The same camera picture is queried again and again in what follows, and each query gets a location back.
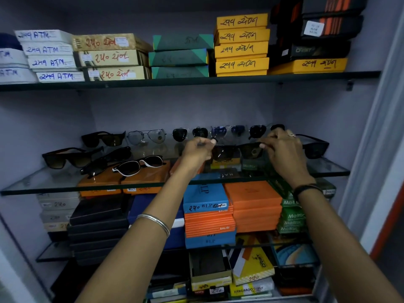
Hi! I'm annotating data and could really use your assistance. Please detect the yellow box with blue writing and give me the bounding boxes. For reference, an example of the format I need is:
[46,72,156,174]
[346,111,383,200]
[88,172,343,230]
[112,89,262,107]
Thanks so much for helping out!
[216,13,269,31]
[215,57,270,77]
[214,28,271,45]
[214,41,270,60]

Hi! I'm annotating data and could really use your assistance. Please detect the black lettered box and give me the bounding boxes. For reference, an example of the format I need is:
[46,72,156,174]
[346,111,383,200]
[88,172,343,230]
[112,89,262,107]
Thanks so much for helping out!
[205,168,241,181]

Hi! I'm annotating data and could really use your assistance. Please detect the orange flat box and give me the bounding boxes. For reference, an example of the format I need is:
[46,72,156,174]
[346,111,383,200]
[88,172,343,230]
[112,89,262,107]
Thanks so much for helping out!
[77,167,124,198]
[121,160,171,195]

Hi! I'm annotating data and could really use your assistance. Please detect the person's left forearm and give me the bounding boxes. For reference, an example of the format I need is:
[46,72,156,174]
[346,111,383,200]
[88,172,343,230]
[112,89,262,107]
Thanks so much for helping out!
[76,169,204,303]

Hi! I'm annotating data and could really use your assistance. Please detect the glass shelf above yellow box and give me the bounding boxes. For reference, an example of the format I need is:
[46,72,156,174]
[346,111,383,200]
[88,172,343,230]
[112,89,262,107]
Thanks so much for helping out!
[35,232,319,268]

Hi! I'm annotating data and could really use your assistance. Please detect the silver bangle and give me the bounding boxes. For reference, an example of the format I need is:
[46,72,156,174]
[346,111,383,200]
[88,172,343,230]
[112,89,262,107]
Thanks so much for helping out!
[136,213,171,239]

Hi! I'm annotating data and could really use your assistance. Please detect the light blue box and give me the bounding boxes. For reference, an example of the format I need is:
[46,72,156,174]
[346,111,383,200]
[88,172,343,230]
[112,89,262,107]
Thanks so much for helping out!
[183,182,230,214]

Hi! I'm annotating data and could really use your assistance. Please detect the open beige box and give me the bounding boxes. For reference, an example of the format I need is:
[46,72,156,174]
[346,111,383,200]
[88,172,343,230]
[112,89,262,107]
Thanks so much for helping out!
[189,249,233,292]

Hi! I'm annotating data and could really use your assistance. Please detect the silver aviator sunglasses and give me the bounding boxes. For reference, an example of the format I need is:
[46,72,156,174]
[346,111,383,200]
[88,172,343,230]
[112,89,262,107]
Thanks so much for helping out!
[127,129,167,146]

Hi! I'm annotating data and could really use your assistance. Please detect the brown gradient sunglasses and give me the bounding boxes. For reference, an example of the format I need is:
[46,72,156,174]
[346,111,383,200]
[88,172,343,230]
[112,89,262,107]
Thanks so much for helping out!
[42,146,105,170]

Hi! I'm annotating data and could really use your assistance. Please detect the black round sunglasses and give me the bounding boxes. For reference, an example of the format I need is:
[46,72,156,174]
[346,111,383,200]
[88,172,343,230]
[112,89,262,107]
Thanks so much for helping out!
[172,127,209,142]

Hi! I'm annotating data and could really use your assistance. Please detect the white cabinet door frame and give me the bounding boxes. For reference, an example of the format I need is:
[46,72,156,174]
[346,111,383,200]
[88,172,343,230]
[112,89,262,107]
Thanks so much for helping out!
[338,6,404,250]

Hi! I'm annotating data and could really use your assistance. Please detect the pale white box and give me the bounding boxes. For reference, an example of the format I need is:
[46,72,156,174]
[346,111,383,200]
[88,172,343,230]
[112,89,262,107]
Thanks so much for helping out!
[0,66,38,85]
[0,48,29,67]

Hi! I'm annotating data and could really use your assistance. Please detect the black wayfarer sunglasses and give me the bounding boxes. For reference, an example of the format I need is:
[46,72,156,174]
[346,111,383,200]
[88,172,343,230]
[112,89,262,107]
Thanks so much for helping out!
[81,131,126,148]

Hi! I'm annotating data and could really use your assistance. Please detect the person's right forearm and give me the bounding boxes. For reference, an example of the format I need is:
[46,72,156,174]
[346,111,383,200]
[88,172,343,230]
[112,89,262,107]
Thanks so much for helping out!
[291,178,404,303]

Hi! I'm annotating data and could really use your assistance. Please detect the grey white box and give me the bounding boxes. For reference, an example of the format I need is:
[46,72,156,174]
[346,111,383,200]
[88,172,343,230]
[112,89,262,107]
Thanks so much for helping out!
[40,209,76,223]
[39,199,81,211]
[37,192,81,200]
[43,222,70,233]

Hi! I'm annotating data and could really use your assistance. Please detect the glossy black sunglasses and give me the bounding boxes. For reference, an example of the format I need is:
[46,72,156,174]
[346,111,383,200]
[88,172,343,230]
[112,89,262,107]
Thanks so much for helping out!
[80,146,132,179]

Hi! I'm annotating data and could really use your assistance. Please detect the wide yellow box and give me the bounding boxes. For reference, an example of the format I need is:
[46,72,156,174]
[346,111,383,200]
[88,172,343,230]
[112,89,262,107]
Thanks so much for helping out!
[268,58,348,75]

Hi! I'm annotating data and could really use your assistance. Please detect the black box with orange stripes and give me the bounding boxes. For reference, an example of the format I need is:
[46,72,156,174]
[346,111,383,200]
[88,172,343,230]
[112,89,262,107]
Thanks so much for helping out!
[270,0,368,24]

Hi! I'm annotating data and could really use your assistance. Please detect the dark upper shelf board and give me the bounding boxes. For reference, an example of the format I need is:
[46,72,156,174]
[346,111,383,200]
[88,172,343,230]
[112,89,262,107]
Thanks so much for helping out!
[0,71,382,92]

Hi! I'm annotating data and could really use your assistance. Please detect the black box with white label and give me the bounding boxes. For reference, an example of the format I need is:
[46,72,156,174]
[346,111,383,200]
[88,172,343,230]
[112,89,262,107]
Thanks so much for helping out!
[278,15,364,45]

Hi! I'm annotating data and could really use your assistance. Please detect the navy blue box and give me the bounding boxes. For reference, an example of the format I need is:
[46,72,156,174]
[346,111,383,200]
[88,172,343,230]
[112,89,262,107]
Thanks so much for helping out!
[128,194,186,250]

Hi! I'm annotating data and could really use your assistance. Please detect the beige patterned box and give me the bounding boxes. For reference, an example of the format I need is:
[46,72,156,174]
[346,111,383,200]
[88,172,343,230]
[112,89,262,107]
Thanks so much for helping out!
[72,33,153,53]
[83,66,152,82]
[74,49,149,68]

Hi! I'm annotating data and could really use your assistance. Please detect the person's right hand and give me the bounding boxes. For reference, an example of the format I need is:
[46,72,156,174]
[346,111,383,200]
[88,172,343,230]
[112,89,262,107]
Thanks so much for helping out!
[259,128,316,189]

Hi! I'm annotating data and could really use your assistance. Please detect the stack of thin orange boxes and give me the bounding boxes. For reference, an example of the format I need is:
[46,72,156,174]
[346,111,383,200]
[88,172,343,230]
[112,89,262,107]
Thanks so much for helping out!
[184,203,236,239]

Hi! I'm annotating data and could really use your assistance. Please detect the white and black sunglasses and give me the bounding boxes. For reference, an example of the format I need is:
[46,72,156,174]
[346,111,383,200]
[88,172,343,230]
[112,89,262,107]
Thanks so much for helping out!
[112,155,165,177]

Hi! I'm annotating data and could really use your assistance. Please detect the small green box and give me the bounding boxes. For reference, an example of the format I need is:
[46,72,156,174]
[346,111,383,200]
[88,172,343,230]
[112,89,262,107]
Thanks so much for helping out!
[241,157,269,173]

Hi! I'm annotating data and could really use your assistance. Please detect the small yellow box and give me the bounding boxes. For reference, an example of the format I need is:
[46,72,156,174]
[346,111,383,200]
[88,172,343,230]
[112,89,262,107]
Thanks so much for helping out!
[210,158,242,170]

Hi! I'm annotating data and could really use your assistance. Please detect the teal green box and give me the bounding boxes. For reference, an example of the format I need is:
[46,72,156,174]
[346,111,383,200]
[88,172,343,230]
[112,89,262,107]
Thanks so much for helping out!
[151,65,210,79]
[153,34,215,52]
[148,48,209,67]

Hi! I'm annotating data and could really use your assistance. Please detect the stack of green boxes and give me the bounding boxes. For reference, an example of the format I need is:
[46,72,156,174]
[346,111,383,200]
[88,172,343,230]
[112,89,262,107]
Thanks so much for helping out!
[268,177,337,234]

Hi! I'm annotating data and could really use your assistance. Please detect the black wristband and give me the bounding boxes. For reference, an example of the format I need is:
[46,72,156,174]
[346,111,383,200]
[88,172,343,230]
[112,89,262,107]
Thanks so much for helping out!
[292,183,324,202]

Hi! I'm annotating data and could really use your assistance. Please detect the blue wave print box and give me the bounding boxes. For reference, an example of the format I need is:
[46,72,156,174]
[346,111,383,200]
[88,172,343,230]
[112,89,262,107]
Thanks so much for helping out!
[271,236,320,267]

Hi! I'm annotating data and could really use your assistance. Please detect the person's left hand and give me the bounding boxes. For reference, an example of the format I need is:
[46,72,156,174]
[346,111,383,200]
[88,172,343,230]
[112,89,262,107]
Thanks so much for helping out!
[181,137,218,176]

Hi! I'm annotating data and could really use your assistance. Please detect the blue box under orange stack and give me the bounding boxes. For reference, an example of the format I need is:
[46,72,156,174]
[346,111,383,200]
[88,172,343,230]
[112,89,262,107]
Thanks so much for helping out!
[185,231,237,249]

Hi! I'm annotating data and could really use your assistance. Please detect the blue and white flat box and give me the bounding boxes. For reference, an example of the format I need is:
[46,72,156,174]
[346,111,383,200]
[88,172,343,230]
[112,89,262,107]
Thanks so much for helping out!
[146,282,187,303]

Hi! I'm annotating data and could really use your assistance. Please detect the black square sunglasses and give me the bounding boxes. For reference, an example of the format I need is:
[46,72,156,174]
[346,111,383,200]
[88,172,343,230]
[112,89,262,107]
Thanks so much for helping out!
[197,139,266,162]

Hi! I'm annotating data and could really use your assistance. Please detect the black lens aviator sunglasses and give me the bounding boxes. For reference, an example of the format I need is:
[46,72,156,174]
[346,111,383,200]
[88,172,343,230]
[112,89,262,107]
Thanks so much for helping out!
[249,124,286,139]

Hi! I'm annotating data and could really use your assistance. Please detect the black thick frame sunglasses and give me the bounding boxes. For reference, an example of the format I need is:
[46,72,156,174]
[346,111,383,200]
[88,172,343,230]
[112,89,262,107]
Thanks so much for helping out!
[296,134,330,160]

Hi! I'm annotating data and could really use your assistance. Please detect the stack of black boxes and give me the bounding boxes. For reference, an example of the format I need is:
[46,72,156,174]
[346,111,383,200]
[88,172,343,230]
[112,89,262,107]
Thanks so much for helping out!
[67,195,130,266]

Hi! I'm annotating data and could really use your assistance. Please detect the glass shelf with sunglasses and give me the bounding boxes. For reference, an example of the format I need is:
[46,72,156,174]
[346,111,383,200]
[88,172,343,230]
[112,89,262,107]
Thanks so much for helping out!
[0,155,351,196]

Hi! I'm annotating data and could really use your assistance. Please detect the blue lens aviator sunglasses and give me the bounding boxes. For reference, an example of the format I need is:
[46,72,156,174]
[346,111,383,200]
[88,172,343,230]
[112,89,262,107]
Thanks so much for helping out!
[211,125,246,138]

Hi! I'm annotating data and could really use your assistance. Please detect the white and yellow box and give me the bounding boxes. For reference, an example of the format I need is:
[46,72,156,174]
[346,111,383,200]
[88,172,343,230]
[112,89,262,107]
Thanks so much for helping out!
[229,277,275,298]

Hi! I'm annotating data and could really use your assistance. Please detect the white box with blue writing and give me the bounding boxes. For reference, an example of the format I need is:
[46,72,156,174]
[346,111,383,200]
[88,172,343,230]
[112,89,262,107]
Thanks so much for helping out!
[14,29,74,45]
[27,55,77,70]
[21,42,74,57]
[35,70,85,83]

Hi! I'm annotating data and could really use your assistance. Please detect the stack of plain orange boxes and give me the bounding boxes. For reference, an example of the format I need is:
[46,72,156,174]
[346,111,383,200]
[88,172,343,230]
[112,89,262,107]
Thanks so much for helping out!
[224,181,283,233]

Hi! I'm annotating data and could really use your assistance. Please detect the yellow box with stripes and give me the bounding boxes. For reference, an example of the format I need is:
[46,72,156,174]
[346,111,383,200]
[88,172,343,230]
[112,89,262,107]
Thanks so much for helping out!
[227,236,276,286]

